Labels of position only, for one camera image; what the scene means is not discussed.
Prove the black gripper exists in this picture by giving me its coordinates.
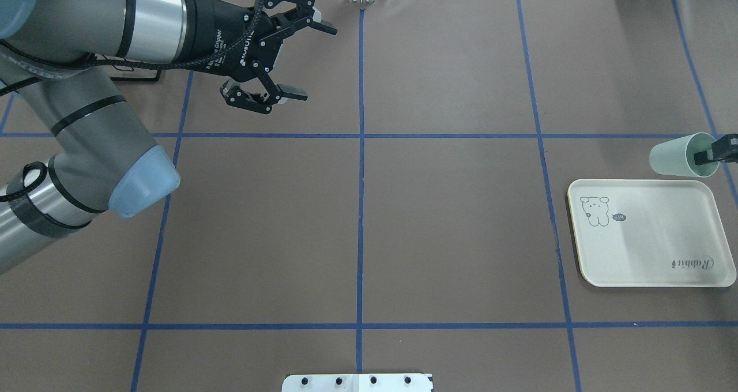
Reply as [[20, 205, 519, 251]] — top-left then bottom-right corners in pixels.
[[193, 0, 338, 114]]

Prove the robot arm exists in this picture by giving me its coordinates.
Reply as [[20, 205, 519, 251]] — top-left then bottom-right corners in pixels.
[[2, 0, 337, 272]]

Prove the white metal base plate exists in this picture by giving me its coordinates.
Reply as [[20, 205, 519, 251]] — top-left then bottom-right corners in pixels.
[[280, 373, 434, 391]]

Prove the black wire cup rack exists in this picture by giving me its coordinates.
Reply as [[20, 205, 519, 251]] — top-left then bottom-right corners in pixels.
[[103, 56, 161, 82]]

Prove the light green plastic cup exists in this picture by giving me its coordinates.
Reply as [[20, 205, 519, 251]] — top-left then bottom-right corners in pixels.
[[649, 132, 719, 178]]

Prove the cream rabbit print tray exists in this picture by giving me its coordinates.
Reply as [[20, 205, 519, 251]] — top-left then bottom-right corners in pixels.
[[567, 179, 736, 288]]

